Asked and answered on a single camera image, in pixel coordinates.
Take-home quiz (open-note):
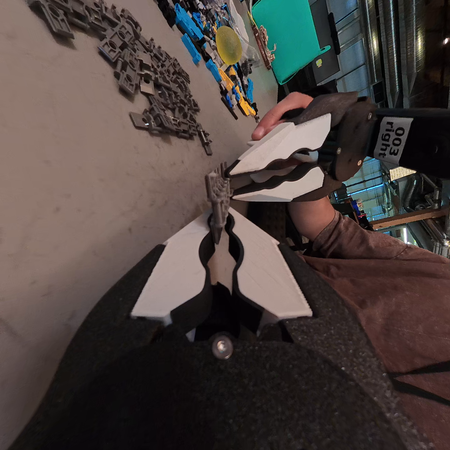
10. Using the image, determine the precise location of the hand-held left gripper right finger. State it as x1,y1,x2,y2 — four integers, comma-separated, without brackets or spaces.
227,207,313,335

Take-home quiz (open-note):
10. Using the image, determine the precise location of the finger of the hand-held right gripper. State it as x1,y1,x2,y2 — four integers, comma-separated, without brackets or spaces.
232,165,326,203
224,112,333,178

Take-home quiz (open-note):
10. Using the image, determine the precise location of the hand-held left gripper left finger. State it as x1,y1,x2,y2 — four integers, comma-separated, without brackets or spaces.
131,211,216,325

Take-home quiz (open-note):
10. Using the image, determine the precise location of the grey track link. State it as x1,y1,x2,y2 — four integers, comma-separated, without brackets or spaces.
217,161,235,197

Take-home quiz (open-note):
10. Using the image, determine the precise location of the grey track chain segment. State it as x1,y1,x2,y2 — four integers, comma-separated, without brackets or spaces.
205,172,233,245

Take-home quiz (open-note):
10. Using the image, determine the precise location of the pile of grey track pieces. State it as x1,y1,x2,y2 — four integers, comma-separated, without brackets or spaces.
26,0,214,156

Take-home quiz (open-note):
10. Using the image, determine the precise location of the person's right forearm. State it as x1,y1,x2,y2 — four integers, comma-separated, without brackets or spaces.
288,196,339,244

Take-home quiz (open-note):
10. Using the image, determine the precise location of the grey desk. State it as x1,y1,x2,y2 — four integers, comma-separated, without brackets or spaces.
0,0,282,450

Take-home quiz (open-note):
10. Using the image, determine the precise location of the person's right hand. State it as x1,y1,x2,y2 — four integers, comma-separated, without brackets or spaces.
251,92,315,141

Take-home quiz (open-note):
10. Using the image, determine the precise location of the black perforated foam pad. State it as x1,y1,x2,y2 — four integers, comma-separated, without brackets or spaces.
246,202,304,252

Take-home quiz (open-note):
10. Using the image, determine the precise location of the black machine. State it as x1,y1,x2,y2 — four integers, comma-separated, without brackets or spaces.
277,0,342,103

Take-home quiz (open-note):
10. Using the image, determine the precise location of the small wooden model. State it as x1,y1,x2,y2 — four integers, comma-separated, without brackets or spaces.
251,24,277,71

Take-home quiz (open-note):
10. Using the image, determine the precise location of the teal plastic bin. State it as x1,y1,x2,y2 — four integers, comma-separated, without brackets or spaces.
251,0,332,86

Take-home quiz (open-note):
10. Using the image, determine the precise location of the yellow translucent dome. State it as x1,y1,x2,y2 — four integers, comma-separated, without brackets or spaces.
215,25,244,66

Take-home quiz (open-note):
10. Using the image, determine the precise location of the person's brown shirt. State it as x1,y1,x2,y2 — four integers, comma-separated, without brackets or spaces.
302,210,450,450

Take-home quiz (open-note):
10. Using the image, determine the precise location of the wooden post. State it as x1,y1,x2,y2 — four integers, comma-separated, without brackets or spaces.
370,205,450,231

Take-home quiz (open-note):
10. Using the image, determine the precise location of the silver air duct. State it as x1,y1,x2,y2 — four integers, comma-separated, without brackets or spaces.
361,0,450,110

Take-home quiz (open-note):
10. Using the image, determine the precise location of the black lanyard strap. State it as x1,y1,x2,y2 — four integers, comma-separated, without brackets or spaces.
390,361,450,405

